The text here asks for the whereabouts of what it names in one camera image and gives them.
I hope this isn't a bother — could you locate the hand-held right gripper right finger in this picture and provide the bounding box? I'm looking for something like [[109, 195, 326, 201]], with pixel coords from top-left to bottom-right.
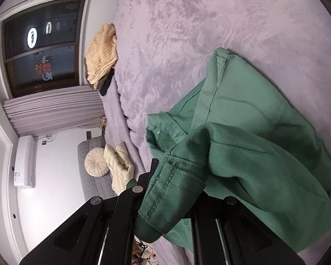
[[188, 193, 305, 265]]

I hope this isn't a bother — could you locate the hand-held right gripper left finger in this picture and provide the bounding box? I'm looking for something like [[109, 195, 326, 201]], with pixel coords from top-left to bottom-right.
[[19, 158, 159, 265]]

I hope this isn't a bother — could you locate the green work jacket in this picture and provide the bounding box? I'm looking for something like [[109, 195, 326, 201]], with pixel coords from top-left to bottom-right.
[[135, 47, 331, 254]]

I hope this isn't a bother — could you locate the cream quilted puffer vest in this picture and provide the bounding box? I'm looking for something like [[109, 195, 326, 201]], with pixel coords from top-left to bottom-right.
[[103, 142, 135, 195]]

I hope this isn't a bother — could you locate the grey quilted headboard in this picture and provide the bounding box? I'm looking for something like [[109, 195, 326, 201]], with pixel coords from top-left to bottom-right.
[[77, 136, 120, 200]]

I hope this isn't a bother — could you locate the round cream cushion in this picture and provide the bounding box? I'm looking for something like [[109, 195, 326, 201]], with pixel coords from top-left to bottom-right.
[[84, 147, 110, 177]]

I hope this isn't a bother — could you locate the dark cloth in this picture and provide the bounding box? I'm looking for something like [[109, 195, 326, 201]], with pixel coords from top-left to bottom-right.
[[90, 68, 117, 97]]

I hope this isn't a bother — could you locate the white air conditioner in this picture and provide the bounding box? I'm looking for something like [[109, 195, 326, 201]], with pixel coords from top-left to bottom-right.
[[13, 135, 37, 189]]

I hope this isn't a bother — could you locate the beige striped sweater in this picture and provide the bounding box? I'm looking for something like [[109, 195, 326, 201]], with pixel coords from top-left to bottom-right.
[[84, 23, 119, 87]]

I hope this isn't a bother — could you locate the dark framed window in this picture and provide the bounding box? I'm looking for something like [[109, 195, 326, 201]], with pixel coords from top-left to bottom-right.
[[0, 0, 88, 99]]

